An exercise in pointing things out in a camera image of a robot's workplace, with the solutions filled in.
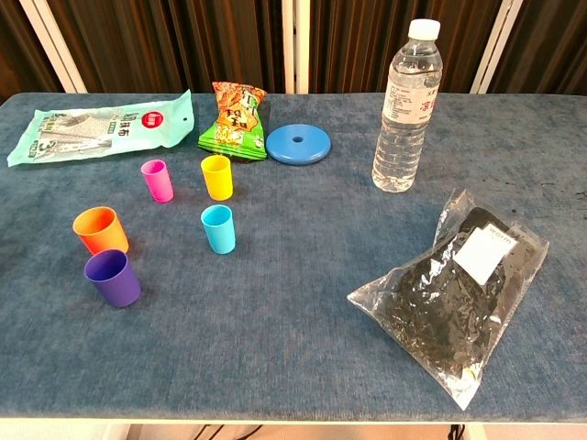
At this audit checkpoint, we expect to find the blue plastic disc with hole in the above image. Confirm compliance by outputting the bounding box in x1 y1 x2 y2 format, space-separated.
265 124 332 166

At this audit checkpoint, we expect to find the yellow plastic cup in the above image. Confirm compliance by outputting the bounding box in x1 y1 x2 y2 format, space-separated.
200 155 234 202

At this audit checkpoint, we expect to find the pink plastic cup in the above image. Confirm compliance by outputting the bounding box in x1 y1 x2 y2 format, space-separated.
140 159 175 204

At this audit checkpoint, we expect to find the clear water bottle white cap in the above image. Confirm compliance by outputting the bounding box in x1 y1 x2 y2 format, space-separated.
371 18 444 193

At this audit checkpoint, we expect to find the white partition frame post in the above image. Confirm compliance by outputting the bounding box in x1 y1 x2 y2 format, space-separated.
281 0 311 95
469 0 525 95
17 0 88 94

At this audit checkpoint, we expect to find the clear bag with dark contents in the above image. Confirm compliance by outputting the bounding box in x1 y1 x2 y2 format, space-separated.
347 188 550 412

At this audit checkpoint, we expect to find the teal cleaning cloth package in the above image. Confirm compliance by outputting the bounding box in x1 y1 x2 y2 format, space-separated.
6 89 195 168

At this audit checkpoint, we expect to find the large orange plastic cup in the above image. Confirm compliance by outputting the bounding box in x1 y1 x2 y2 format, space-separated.
72 205 130 256

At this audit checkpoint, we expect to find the dark slatted partition panel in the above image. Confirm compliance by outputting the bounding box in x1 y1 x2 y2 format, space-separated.
0 0 63 105
307 0 504 95
487 0 587 97
45 0 285 94

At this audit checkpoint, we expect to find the purple plastic cup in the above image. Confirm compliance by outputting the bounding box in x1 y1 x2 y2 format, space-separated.
83 249 142 309

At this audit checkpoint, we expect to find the cyan plastic cup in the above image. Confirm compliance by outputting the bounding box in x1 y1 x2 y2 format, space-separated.
200 204 237 255

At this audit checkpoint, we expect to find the green orange snack bag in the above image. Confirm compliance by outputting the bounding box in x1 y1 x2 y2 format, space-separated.
197 82 269 162

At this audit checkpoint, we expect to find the blue table cloth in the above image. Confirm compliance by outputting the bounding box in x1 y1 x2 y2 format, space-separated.
0 93 587 422

